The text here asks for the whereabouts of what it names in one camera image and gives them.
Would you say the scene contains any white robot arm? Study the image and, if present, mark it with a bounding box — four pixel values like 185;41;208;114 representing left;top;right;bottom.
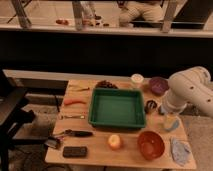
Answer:
160;66;213;118

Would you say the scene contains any yellow apple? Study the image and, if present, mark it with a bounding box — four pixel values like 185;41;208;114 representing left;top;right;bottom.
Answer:
108;134;122;150

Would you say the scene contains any white cup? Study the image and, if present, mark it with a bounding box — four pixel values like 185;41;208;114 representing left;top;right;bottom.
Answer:
130;74;144;89

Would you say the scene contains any dark grape bunch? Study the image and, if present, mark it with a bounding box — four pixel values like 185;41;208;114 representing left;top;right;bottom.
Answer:
95;80;118;89

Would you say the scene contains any orange carrot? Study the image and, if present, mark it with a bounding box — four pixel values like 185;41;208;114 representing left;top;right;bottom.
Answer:
63;99;86;106

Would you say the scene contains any purple bowl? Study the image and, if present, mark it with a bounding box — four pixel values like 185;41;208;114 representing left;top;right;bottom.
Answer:
149;77;169;96

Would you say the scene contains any black chair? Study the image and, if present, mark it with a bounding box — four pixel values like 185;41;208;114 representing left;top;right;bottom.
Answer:
0;70;38;171

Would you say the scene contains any small metal clip object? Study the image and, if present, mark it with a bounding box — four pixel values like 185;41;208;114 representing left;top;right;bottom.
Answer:
45;137;61;149

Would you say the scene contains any black handled tool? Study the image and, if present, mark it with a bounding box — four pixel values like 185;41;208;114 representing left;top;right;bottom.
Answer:
53;129;94;139

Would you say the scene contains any person in beige clothes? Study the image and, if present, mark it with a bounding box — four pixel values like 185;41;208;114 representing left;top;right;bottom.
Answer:
117;0;163;27

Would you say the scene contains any orange red bowl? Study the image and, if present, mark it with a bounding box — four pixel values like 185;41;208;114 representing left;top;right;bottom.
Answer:
137;131;165;160

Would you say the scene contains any yellow green utensil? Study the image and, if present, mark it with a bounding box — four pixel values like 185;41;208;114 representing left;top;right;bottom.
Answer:
69;85;90;92

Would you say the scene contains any blue grey cloth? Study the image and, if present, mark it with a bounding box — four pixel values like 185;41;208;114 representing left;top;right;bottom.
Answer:
170;138;191;166

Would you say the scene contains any green plastic tray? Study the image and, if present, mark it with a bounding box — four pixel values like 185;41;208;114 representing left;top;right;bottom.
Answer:
88;88;146;129

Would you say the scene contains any red object on far floor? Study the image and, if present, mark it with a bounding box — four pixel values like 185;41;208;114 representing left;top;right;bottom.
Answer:
56;19;69;26

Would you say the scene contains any blue sponge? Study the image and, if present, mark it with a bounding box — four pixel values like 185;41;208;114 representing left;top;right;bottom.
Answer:
163;115;179;132

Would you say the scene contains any black rectangular block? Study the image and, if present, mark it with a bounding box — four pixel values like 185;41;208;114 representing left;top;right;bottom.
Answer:
63;146;87;158

